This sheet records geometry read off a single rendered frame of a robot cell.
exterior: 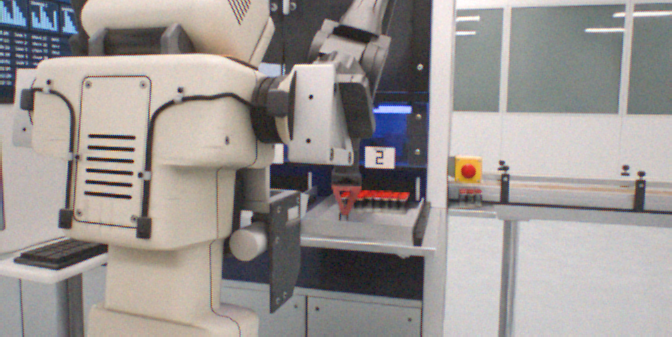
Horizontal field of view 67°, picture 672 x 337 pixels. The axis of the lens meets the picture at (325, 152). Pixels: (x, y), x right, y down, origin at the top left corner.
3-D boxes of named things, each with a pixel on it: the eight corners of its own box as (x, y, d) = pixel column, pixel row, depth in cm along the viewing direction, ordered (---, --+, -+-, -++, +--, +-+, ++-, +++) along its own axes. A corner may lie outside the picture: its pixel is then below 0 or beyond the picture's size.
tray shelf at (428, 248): (228, 196, 170) (228, 190, 169) (441, 209, 152) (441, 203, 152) (142, 232, 123) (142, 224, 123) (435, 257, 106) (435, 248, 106)
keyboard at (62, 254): (135, 224, 153) (134, 216, 153) (173, 228, 148) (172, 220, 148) (12, 263, 116) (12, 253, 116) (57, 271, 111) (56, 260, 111)
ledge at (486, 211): (449, 205, 158) (449, 200, 157) (492, 208, 154) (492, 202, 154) (448, 215, 144) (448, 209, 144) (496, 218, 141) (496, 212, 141)
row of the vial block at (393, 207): (342, 209, 142) (342, 193, 141) (406, 213, 137) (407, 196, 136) (340, 210, 139) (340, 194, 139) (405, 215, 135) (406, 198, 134)
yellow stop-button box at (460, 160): (454, 178, 149) (455, 154, 148) (480, 179, 147) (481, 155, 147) (454, 182, 142) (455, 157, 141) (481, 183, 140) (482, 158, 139)
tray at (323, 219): (334, 203, 150) (334, 192, 149) (423, 209, 143) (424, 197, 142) (298, 233, 117) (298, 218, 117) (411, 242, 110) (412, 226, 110)
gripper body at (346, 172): (358, 176, 124) (359, 146, 123) (361, 184, 114) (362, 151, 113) (331, 176, 124) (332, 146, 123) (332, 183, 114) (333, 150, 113)
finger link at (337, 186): (358, 210, 124) (359, 172, 123) (360, 217, 117) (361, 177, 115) (330, 209, 124) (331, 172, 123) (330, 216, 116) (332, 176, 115)
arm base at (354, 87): (268, 82, 61) (364, 82, 57) (290, 46, 67) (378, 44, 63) (286, 135, 67) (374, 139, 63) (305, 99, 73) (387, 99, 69)
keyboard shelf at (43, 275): (108, 226, 161) (108, 218, 160) (181, 235, 151) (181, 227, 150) (-36, 270, 119) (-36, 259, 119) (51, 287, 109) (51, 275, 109)
